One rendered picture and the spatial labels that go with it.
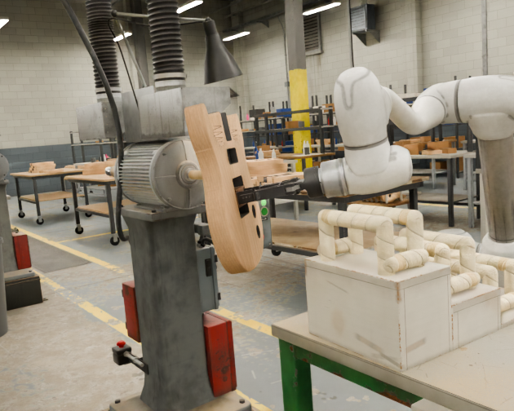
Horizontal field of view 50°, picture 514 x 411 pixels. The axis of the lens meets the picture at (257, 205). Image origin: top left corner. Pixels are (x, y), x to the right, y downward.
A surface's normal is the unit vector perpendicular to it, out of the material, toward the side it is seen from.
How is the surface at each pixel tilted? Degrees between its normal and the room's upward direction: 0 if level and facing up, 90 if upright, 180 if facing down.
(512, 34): 90
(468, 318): 90
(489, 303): 90
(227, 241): 101
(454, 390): 0
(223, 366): 90
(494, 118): 118
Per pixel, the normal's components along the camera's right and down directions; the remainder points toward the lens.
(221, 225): -0.21, 0.11
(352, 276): -0.83, 0.14
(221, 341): 0.60, 0.07
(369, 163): -0.13, 0.32
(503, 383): -0.07, -0.99
